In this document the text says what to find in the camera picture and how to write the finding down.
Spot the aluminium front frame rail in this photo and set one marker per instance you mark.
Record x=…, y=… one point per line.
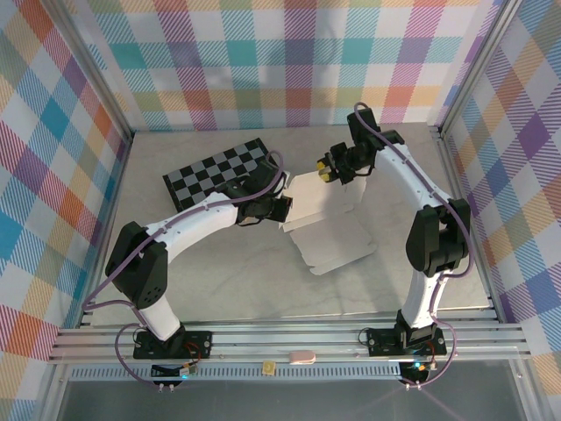
x=285, y=340

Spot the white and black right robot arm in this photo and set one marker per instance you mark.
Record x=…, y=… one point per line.
x=403, y=175

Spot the small yellow tag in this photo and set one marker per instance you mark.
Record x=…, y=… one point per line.
x=269, y=368

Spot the black and grey checkerboard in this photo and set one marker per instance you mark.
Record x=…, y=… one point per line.
x=206, y=171

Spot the aluminium side rail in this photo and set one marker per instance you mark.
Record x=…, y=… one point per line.
x=491, y=302
x=109, y=210

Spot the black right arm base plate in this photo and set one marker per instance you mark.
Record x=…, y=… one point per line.
x=381, y=340

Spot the black controller board with LED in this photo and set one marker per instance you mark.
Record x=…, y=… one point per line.
x=175, y=372
x=416, y=368

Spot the pink oval eraser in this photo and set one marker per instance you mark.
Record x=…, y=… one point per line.
x=302, y=357

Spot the aluminium frame post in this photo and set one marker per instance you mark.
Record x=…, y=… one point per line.
x=475, y=66
x=94, y=70

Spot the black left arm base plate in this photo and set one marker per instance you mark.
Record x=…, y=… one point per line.
x=199, y=344

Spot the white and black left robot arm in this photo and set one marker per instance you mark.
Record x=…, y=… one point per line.
x=193, y=219

